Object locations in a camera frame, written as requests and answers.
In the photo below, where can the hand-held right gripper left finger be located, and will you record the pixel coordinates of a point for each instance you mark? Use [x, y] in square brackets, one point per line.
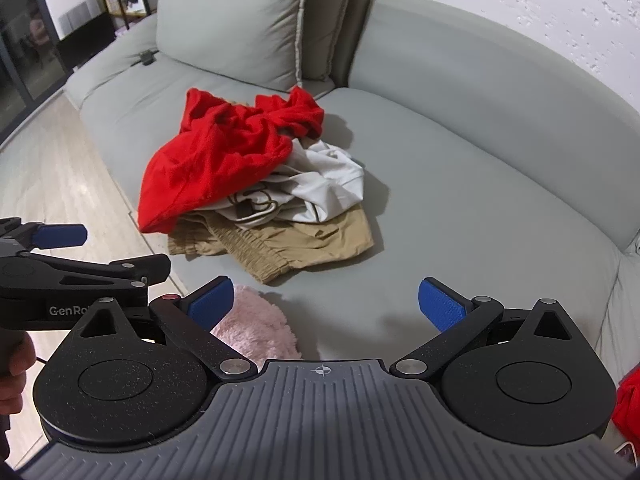
[212, 302]

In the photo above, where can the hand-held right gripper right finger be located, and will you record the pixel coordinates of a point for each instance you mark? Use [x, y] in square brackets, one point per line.
[442, 307]

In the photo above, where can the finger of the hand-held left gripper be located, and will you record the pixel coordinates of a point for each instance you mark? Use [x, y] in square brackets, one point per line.
[60, 236]
[145, 270]

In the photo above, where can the red pants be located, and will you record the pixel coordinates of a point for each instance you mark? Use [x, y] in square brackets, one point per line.
[215, 160]

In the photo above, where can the person's left hand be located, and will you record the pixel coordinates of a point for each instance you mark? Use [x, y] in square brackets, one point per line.
[15, 360]

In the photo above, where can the pink fluffy cloth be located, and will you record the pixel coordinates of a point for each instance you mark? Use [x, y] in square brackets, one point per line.
[255, 330]

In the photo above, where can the grey sofa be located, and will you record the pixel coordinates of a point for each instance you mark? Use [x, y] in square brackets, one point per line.
[475, 200]

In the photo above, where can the khaki shorts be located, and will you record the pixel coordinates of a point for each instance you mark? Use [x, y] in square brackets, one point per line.
[310, 240]

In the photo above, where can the white garment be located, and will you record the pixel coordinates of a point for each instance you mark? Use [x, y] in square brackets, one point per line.
[325, 175]

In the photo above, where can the black cabinet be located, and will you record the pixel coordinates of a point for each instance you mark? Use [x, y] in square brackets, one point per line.
[85, 40]

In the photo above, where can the small black object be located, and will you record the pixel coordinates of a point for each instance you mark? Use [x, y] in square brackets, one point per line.
[147, 56]

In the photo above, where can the glass sliding door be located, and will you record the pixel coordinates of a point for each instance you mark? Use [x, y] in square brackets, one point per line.
[25, 35]

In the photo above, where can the red cloth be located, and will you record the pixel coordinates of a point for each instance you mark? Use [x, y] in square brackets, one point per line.
[629, 405]

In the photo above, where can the light grey sofa cushion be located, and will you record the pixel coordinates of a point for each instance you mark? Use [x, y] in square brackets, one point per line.
[230, 20]

